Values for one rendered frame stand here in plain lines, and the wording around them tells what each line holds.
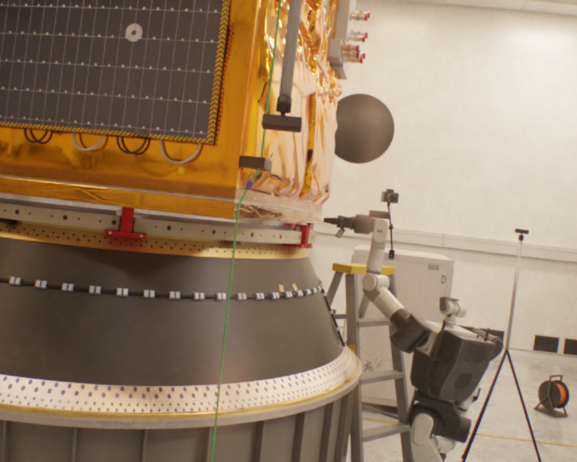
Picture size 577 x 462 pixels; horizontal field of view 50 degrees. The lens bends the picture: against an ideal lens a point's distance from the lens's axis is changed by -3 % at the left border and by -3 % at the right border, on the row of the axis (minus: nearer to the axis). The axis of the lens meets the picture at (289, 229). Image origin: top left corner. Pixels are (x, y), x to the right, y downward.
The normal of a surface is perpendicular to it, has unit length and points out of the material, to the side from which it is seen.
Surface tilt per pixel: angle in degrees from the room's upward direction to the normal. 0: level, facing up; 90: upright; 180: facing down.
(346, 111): 90
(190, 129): 90
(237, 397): 43
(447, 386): 111
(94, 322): 62
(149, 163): 102
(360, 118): 90
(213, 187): 90
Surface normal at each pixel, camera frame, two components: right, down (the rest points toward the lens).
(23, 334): 0.07, -0.44
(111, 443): 0.30, 0.06
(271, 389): 0.56, -0.66
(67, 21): -0.17, 0.00
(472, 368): 0.35, 0.42
